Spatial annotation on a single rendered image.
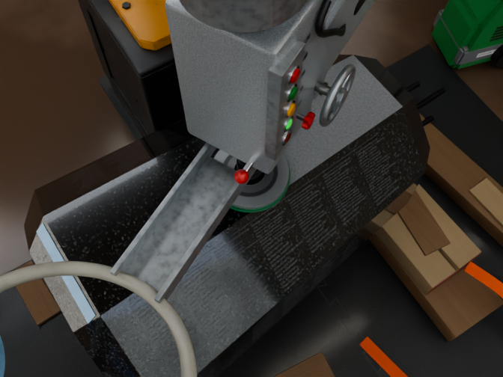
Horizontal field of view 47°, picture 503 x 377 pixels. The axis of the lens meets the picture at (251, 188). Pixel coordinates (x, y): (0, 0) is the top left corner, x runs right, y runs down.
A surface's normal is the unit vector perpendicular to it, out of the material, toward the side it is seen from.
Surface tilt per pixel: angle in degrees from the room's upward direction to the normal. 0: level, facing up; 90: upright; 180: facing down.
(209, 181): 2
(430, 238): 0
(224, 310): 45
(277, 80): 90
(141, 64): 0
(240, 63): 90
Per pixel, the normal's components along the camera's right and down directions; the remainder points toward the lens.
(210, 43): -0.51, 0.77
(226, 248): 0.43, 0.20
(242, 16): 0.01, 0.90
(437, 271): 0.00, -0.44
